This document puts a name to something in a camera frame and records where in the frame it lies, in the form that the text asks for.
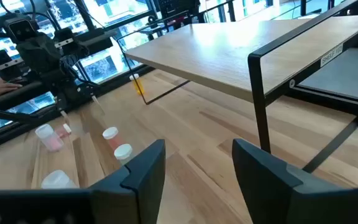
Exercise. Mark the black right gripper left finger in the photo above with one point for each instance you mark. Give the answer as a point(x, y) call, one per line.
point(129, 202)

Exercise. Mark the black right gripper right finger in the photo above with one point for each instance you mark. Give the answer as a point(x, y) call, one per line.
point(275, 199)

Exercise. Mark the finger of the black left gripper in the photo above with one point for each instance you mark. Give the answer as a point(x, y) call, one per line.
point(51, 54)
point(29, 57)

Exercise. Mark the green medicine bottle white cap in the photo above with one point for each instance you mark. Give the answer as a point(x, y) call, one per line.
point(123, 153)

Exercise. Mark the pink medicine bottle white cap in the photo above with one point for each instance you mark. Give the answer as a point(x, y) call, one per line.
point(113, 140)
point(64, 130)

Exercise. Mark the clear medicine bottle white cap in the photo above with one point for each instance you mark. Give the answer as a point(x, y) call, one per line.
point(57, 181)

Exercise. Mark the wide clear bottle white cap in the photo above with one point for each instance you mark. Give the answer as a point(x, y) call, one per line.
point(50, 140)

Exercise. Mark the orange medicine bottle white cap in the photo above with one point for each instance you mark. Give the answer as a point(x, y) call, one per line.
point(137, 85)

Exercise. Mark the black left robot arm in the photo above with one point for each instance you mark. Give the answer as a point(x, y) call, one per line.
point(70, 90)

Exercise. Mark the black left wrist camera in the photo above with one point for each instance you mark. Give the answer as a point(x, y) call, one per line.
point(20, 29)

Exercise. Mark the black aluminium table frame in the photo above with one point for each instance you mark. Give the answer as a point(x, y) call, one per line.
point(322, 100)

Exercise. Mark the wooden shelf black metal frame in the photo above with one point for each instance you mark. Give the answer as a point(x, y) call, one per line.
point(213, 53)

